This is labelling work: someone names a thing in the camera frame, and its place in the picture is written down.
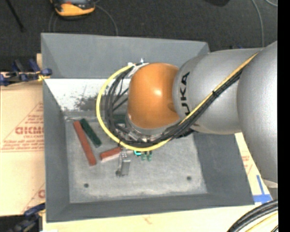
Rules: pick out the long red-brown flat block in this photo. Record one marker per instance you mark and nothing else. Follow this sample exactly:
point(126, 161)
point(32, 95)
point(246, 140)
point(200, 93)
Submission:
point(84, 144)

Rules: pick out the grey metal bin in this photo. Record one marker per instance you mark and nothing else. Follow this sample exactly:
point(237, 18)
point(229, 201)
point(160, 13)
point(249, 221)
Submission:
point(159, 178)

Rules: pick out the brown cardboard board red print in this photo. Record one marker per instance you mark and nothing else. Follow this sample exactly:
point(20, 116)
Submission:
point(19, 153)

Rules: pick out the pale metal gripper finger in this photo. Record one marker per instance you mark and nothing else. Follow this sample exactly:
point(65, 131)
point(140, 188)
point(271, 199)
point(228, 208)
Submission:
point(120, 165)
point(126, 167)

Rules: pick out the short red-brown flat block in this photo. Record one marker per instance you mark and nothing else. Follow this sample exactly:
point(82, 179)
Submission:
point(110, 153)

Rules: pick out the dark green flat block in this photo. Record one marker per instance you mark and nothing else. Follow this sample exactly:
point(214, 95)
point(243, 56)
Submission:
point(91, 133)

